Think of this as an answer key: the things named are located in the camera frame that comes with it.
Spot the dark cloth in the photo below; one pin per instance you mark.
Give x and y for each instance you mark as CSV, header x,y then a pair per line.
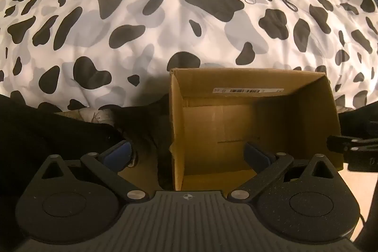
x,y
29,137

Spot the cardboard box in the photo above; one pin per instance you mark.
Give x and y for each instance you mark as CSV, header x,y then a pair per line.
x,y
206,128

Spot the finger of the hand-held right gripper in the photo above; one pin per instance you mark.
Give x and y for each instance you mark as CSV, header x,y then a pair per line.
x,y
339,143

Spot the cow print blanket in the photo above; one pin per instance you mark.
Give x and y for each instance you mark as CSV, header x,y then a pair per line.
x,y
147,33

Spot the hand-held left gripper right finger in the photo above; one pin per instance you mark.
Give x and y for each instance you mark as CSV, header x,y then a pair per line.
x,y
257,156

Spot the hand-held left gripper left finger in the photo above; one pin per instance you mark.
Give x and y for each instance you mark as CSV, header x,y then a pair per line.
x,y
119,155

